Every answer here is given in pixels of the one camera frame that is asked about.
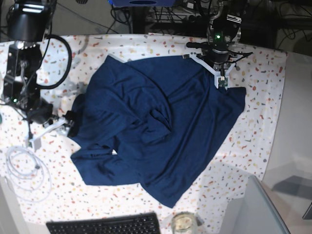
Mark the coiled white cable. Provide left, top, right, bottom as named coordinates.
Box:
left=5, top=145, right=52, bottom=203

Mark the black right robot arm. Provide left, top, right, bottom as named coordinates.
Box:
left=2, top=0, right=72, bottom=124

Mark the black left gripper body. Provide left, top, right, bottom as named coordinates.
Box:
left=186, top=42, right=253, bottom=70

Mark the black computer keyboard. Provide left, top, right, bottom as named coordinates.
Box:
left=46, top=213, right=160, bottom=234

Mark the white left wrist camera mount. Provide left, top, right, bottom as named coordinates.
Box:
left=182, top=52, right=235, bottom=89

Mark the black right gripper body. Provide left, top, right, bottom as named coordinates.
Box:
left=26, top=98, right=53, bottom=124

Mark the dark blue t-shirt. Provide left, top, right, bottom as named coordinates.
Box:
left=71, top=56, right=246, bottom=208

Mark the terrazzo patterned table cloth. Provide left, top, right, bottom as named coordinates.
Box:
left=0, top=34, right=287, bottom=234

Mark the blue box with oval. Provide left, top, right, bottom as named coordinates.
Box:
left=108, top=0, right=176, bottom=7

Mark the black power strip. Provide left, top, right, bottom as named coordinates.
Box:
left=146, top=11, right=203, bottom=23

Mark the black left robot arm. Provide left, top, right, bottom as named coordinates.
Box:
left=186, top=0, right=252, bottom=71

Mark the clear glass jar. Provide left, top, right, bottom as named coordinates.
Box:
left=171, top=212, right=198, bottom=234

